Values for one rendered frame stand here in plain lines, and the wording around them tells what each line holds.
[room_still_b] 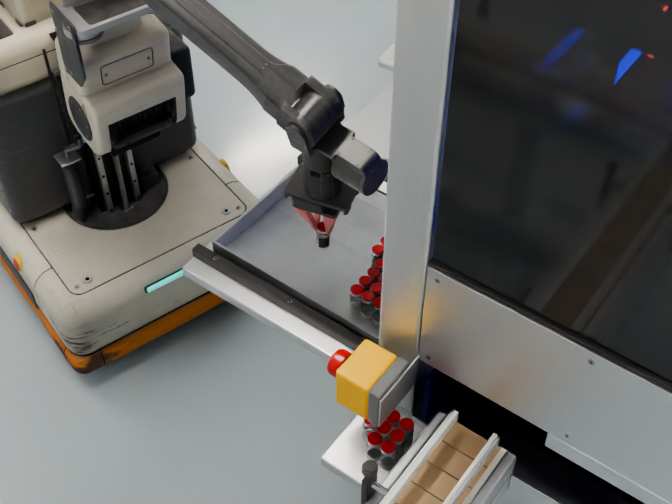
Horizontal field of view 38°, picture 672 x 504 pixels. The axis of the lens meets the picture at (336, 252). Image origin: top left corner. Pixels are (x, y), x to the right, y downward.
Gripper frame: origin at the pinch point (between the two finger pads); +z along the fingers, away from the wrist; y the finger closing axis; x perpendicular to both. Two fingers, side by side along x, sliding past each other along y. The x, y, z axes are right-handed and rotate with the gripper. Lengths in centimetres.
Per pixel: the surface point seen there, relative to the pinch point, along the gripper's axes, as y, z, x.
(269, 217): -13.2, 10.8, 7.7
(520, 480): 39.8, 9.2, -25.9
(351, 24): -65, 106, 186
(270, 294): -5.3, 8.5, -9.4
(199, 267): -19.4, 10.7, -6.9
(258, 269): -8.7, 7.3, -6.2
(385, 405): 20.5, -3.0, -28.8
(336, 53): -63, 105, 167
